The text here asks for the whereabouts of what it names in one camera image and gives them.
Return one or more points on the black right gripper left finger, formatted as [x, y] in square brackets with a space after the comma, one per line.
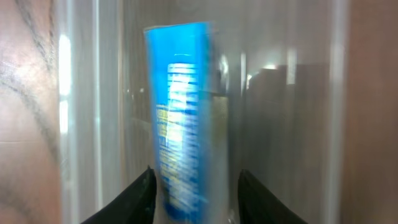
[134, 205]

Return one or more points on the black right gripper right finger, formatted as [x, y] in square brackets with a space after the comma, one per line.
[258, 205]

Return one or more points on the clear plastic container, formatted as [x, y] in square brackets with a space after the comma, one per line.
[283, 72]

